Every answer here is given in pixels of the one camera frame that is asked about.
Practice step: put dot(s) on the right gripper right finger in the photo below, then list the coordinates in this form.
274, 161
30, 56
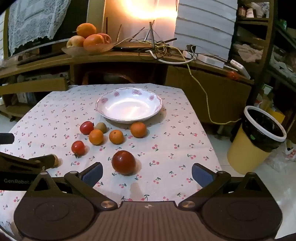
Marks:
210, 182

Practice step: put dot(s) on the orange tangerine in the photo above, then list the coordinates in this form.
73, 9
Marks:
96, 137
138, 129
116, 137

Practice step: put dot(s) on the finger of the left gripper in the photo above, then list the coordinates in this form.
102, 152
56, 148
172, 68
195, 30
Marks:
6, 138
34, 162

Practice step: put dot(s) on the pale apple on tray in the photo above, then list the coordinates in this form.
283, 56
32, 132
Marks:
75, 41

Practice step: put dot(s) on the white router box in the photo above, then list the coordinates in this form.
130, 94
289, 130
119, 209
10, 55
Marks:
240, 68

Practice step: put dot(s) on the front orange on tray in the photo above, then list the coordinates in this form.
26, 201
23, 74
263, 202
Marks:
92, 42

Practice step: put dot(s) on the small red tomato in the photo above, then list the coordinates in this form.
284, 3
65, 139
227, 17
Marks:
87, 127
78, 148

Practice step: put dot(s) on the white power strip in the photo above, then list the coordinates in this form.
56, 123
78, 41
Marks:
204, 59

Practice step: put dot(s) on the black television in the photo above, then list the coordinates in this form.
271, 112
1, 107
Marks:
76, 14

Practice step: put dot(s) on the orange on tray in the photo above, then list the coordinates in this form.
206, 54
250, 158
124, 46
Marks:
86, 29
92, 42

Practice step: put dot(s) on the large dark red tomato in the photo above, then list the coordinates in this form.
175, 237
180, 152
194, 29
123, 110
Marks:
123, 162

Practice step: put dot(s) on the wooden tv cabinet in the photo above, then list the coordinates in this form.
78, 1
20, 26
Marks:
215, 98

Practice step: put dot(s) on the top orange on tray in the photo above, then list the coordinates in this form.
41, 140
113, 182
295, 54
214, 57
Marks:
86, 29

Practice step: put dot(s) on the yellow trash bin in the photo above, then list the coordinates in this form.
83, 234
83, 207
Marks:
259, 134

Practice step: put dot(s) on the woven fruit tray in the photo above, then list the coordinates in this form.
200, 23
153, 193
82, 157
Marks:
80, 51

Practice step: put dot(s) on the small red object on cabinet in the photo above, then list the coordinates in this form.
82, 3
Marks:
233, 75

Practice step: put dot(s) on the white lace cloth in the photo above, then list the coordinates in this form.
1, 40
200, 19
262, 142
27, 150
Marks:
30, 20

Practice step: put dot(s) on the small red tomato back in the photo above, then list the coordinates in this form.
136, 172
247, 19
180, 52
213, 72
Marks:
87, 127

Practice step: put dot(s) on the black router with antennas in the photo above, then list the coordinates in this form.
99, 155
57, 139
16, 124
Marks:
148, 42

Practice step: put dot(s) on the white floral porcelain bowl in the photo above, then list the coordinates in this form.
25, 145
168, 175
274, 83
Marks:
129, 105

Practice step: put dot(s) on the red apple on tray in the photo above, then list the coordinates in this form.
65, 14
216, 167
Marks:
106, 37

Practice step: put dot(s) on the dark wooden shelf unit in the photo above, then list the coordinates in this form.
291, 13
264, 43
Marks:
263, 45

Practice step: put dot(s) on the cherry print tablecloth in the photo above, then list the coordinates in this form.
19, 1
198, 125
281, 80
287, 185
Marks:
162, 178

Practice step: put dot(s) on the brown kiwi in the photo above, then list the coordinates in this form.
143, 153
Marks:
101, 126
56, 161

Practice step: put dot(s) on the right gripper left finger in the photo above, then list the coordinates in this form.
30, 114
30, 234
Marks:
84, 182

